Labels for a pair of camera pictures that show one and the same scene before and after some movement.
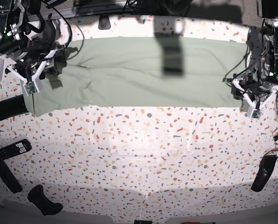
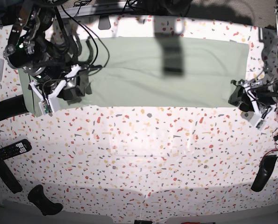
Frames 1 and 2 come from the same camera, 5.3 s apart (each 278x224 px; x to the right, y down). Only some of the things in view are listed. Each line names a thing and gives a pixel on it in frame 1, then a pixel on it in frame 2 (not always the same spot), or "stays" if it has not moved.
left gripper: (30, 68) to (47, 92)
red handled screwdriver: (197, 223) stays
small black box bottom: (142, 221) stays
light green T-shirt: (145, 72) stays
